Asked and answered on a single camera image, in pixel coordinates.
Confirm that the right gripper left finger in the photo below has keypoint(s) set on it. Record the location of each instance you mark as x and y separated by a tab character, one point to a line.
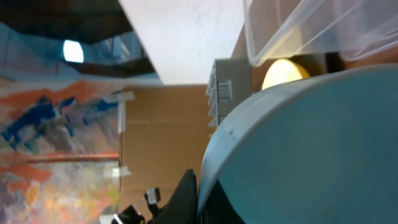
182	205

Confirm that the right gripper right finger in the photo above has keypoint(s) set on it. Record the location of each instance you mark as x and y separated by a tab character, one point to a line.
218	209

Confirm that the light blue bowl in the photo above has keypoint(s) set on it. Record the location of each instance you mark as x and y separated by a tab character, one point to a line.
317	150

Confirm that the yellow plate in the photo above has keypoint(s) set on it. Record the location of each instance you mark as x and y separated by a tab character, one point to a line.
283	71

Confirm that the grey dishwasher rack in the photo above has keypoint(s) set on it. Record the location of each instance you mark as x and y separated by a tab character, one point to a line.
229	84

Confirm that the cardboard box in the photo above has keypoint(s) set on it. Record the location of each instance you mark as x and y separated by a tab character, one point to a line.
167	132

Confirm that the colourful painted panel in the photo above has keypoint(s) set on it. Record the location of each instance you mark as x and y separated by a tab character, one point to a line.
60	151

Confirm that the clear plastic bin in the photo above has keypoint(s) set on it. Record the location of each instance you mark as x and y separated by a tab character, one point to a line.
356	29

